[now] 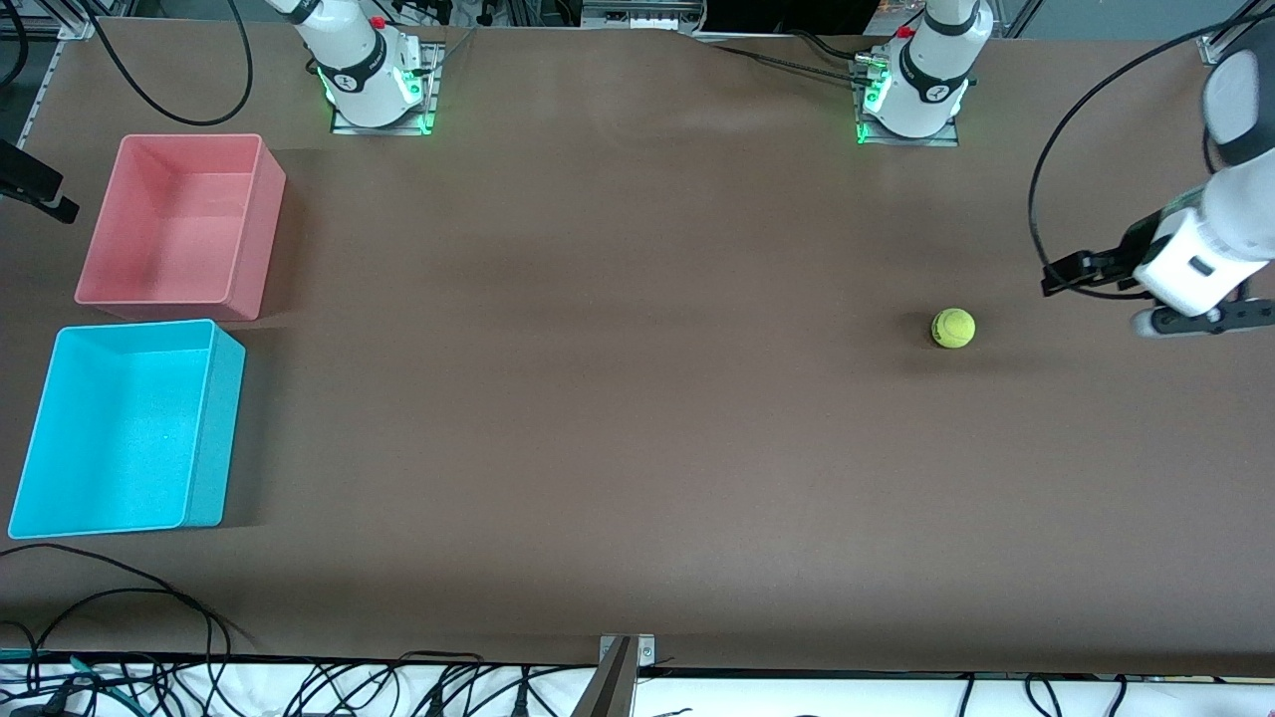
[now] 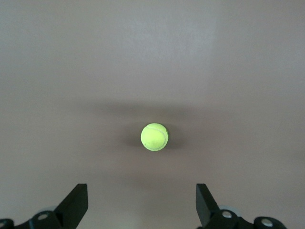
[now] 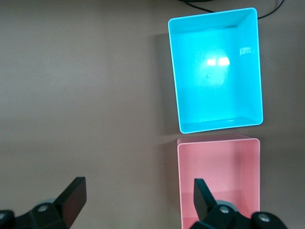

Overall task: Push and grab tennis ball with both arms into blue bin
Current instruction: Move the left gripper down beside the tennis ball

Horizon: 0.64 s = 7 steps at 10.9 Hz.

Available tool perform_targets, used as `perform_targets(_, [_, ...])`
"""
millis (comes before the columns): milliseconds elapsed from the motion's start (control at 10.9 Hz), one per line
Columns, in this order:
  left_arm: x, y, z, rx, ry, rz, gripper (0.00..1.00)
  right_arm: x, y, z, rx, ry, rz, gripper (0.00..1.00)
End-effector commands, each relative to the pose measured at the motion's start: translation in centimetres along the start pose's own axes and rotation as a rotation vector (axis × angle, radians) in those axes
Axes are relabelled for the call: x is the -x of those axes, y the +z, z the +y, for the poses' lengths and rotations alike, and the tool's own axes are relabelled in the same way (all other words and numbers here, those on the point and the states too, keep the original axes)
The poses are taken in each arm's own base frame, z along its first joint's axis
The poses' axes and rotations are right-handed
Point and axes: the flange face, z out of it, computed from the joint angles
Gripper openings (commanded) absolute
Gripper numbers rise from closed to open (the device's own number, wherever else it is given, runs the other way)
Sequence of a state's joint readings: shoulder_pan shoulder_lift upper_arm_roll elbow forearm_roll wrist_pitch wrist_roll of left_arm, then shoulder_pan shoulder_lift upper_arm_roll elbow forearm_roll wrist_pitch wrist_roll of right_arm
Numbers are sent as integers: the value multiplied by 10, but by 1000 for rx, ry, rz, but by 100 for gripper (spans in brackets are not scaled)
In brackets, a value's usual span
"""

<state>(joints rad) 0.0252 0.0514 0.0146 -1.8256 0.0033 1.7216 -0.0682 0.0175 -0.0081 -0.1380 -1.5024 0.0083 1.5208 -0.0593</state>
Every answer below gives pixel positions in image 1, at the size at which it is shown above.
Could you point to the grey metal post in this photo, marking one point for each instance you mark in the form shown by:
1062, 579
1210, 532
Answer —
608, 687

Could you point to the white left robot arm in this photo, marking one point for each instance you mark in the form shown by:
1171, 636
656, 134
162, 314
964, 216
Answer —
926, 80

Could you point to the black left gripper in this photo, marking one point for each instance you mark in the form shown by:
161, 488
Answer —
1124, 261

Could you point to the yellow tennis ball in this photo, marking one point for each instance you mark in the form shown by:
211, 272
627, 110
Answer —
953, 328

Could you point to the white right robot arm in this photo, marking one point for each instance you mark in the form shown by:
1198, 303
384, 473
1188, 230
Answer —
359, 70

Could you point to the small metal edge bracket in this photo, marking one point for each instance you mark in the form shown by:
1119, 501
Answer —
645, 649

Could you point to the aluminium frame with bracket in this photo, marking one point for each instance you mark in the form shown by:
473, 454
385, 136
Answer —
78, 27

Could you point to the aluminium frame corner profile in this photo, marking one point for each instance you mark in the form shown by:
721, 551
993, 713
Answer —
1215, 42

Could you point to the blue plastic bin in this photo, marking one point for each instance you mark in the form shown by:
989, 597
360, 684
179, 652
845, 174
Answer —
120, 438

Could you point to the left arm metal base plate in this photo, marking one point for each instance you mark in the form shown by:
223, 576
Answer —
946, 140

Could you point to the pink plastic bin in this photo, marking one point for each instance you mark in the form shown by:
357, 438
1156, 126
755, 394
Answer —
169, 239

